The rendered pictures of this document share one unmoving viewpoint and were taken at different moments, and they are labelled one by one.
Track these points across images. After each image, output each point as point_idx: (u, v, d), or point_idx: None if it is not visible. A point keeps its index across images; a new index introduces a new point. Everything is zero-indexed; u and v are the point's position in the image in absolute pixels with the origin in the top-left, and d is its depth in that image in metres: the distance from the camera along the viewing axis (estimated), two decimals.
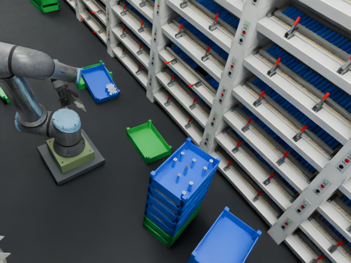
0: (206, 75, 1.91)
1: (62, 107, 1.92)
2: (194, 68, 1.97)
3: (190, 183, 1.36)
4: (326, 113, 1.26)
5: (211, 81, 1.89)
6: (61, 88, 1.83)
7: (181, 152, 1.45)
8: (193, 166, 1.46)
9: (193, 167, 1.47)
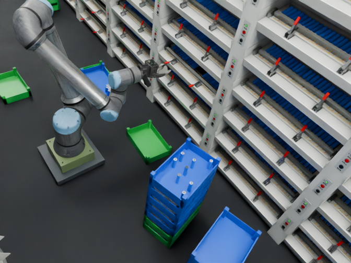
0: (206, 75, 1.91)
1: (161, 74, 1.73)
2: (194, 68, 1.97)
3: (190, 183, 1.36)
4: (326, 113, 1.26)
5: (211, 81, 1.89)
6: (139, 64, 1.66)
7: (181, 152, 1.45)
8: (193, 166, 1.46)
9: (193, 167, 1.47)
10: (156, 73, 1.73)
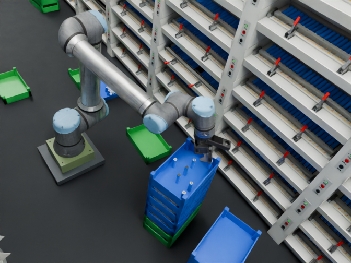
0: (206, 75, 1.91)
1: None
2: (194, 68, 1.97)
3: (190, 183, 1.36)
4: (326, 113, 1.26)
5: (211, 81, 1.89)
6: (194, 136, 1.31)
7: (201, 75, 1.93)
8: (193, 166, 1.46)
9: (193, 167, 1.47)
10: None
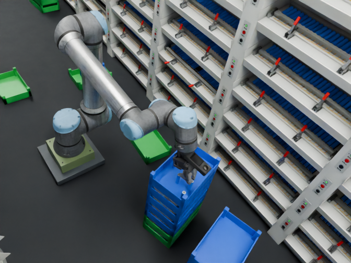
0: (206, 75, 1.91)
1: None
2: (194, 68, 1.97)
3: None
4: (326, 113, 1.26)
5: (211, 81, 1.89)
6: (175, 147, 1.24)
7: (201, 75, 1.93)
8: None
9: None
10: None
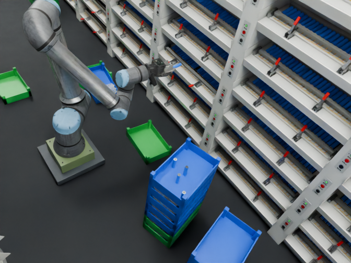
0: (206, 75, 1.91)
1: (167, 72, 1.76)
2: (194, 68, 1.97)
3: (199, 70, 1.95)
4: (326, 113, 1.26)
5: (211, 81, 1.89)
6: (146, 63, 1.68)
7: (201, 75, 1.93)
8: (177, 66, 1.84)
9: (179, 65, 1.84)
10: (163, 72, 1.75)
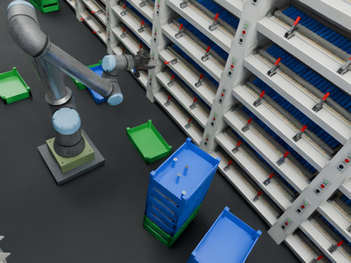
0: (208, 74, 1.92)
1: (152, 66, 1.86)
2: (196, 67, 1.97)
3: (201, 69, 1.95)
4: (326, 113, 1.26)
5: (213, 80, 1.90)
6: (132, 54, 1.77)
7: (203, 74, 1.93)
8: None
9: None
10: (147, 64, 1.85)
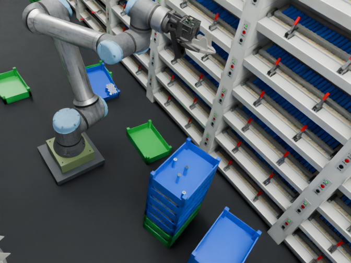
0: (208, 74, 1.92)
1: (194, 47, 1.06)
2: (196, 67, 1.97)
3: (201, 69, 1.95)
4: (326, 113, 1.26)
5: (213, 80, 1.90)
6: (175, 11, 1.08)
7: (203, 74, 1.93)
8: None
9: None
10: (188, 42, 1.07)
